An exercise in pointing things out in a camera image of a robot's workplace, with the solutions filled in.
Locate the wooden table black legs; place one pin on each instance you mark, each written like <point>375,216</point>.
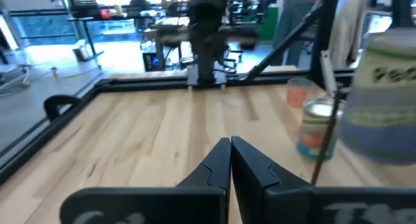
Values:
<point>169,37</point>

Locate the silver aluminium bar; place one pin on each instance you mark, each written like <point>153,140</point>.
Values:
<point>328,71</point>

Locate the cardboard box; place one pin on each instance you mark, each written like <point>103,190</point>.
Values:
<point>79,52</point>

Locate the black aluminium table frame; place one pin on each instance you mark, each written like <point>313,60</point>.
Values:
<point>146,84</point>

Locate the peas can yellow blue label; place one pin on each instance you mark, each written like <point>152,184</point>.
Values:
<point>380,120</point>

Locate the black equipment box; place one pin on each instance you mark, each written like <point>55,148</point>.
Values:
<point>84,4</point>

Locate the small black computer box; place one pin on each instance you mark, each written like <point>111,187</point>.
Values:
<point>151,61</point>

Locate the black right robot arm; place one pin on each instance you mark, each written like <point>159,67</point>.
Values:
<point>206,39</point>

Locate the person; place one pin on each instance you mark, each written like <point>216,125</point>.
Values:
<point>289,22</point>

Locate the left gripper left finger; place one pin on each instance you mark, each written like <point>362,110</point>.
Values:
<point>146,204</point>

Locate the green cabinet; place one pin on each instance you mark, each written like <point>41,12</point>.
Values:
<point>269,26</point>

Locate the red container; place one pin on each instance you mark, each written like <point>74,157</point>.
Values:
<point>105,13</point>

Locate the grey office chair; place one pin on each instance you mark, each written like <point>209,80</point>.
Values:
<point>143,22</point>

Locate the beige hanging cloth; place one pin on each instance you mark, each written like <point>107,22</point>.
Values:
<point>347,32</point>

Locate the tomato can teal label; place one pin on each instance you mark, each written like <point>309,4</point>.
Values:
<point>312,133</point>

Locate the orange patterned can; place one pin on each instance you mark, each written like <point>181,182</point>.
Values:
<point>297,94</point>

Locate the black standing desk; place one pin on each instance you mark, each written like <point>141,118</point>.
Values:
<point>87,39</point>

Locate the whiteboard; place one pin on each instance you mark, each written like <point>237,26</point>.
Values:
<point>32,0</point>

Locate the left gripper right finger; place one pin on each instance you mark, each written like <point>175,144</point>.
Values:
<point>253,172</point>

